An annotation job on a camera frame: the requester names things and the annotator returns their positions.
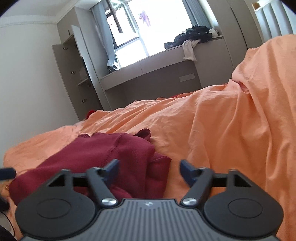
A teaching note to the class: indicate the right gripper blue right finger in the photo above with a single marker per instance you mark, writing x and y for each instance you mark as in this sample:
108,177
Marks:
199,181

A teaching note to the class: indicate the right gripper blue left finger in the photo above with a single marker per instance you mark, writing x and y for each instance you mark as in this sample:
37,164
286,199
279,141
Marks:
100,179

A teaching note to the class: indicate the dark red long-sleeve shirt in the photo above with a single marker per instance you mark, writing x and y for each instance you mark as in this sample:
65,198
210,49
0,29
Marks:
142,173

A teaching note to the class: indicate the dark clothes pile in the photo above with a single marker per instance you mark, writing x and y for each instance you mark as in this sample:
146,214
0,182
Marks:
201,33

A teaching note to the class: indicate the orange duvet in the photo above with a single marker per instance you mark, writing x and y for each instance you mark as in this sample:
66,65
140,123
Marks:
247,123

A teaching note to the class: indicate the grey open wardrobe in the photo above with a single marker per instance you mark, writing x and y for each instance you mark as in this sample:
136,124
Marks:
81,61

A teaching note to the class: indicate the grey window desk unit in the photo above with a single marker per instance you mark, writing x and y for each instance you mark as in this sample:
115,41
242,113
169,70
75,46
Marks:
158,75

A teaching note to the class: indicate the white hanging garment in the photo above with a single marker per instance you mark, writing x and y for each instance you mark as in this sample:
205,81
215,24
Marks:
188,48

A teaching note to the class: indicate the tall grey wardrobe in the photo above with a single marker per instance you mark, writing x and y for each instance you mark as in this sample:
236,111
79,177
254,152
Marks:
238,27

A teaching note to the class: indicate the right light blue curtain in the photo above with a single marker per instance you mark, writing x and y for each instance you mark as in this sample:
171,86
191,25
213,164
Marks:
196,13

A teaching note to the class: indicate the light blue curtain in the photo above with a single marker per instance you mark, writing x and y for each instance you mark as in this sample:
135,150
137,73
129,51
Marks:
105,34
196,13

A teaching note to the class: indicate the left light blue curtain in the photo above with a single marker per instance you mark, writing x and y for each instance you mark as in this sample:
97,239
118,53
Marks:
105,34

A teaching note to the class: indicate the grey padded headboard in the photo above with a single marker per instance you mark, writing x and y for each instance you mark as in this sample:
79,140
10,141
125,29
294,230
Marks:
274,18

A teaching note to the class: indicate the white wall socket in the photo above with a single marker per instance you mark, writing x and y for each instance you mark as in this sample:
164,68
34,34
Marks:
187,77

